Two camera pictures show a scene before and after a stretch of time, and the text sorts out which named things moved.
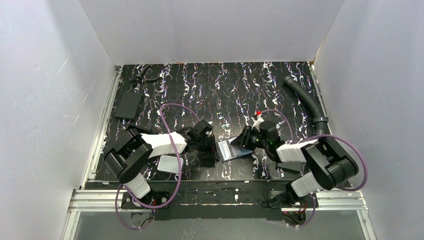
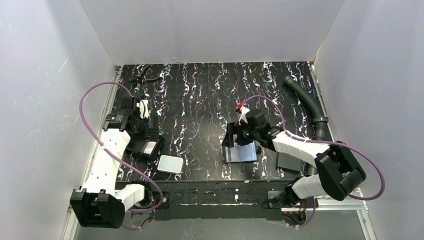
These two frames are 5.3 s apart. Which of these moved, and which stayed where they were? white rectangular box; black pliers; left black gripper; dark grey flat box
Moved: left black gripper
Stayed: dark grey flat box; black pliers; white rectangular box
